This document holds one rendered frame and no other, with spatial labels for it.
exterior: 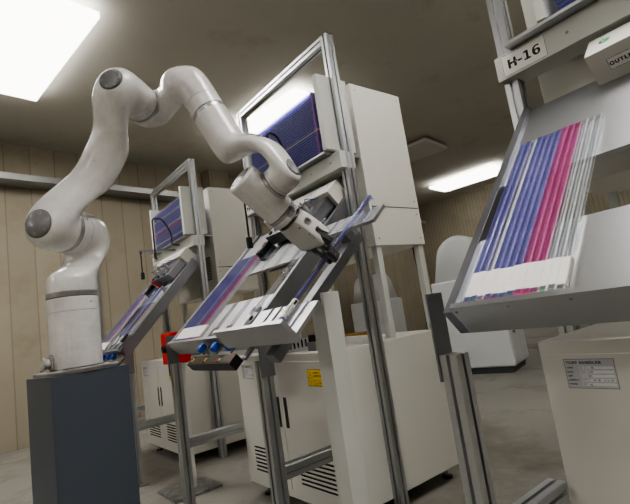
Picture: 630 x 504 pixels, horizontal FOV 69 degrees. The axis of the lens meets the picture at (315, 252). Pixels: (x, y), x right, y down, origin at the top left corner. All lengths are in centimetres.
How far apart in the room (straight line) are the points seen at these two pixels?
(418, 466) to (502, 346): 272
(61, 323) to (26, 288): 373
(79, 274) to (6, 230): 380
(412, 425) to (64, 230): 141
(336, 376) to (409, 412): 72
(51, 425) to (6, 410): 370
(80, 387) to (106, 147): 59
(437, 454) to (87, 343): 141
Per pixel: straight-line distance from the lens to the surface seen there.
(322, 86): 196
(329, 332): 126
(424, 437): 201
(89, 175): 130
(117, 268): 532
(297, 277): 160
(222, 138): 117
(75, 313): 127
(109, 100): 127
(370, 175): 198
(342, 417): 129
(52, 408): 122
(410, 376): 194
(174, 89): 128
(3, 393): 491
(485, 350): 462
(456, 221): 979
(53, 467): 125
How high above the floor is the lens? 75
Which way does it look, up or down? 8 degrees up
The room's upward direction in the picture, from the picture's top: 8 degrees counter-clockwise
